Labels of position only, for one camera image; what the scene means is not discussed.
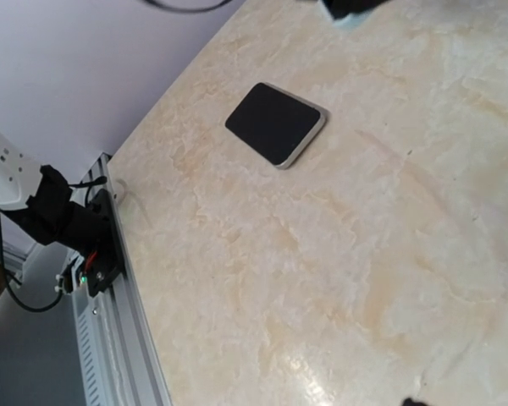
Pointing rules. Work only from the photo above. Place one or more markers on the black phone silver edge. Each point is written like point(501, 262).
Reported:
point(276, 124)

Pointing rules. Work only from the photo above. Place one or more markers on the light blue phone case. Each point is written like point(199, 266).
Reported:
point(352, 21)

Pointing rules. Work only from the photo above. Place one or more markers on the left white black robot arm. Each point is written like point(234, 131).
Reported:
point(37, 198)

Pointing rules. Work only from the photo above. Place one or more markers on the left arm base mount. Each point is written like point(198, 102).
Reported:
point(107, 260)

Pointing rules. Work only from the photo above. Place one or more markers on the front aluminium rail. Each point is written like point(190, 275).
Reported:
point(118, 360)

